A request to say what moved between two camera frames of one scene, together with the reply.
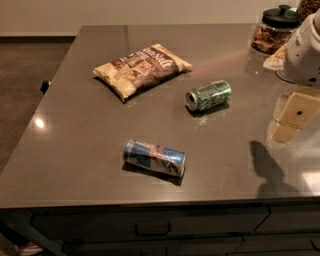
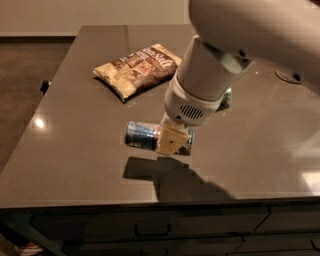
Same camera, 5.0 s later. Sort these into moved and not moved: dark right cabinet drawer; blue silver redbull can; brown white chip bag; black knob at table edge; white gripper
Moved: white gripper; blue silver redbull can
Not moved: dark right cabinet drawer; black knob at table edge; brown white chip bag
